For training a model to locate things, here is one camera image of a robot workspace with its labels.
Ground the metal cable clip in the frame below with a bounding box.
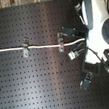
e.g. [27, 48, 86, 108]
[57, 32, 65, 52]
[22, 37, 29, 58]

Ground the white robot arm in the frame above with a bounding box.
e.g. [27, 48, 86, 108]
[62, 0, 109, 64]

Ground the right metal cable clip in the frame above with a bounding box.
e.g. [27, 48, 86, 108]
[57, 32, 65, 52]

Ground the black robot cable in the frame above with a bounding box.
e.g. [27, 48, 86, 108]
[77, 43, 107, 74]

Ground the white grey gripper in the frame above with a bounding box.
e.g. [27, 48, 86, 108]
[62, 27, 89, 60]

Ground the white cable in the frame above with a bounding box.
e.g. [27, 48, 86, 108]
[0, 34, 87, 57]

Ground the left metal cable clip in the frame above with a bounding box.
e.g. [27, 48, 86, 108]
[22, 37, 29, 58]

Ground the grey connector block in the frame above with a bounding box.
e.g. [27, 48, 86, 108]
[80, 72, 94, 90]

